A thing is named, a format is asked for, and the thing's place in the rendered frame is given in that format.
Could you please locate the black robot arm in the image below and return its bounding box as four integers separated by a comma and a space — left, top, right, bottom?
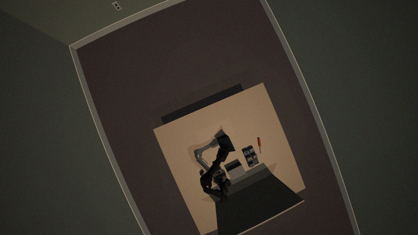
200, 144, 231, 203

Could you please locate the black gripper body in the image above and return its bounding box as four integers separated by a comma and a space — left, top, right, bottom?
216, 175, 225, 187

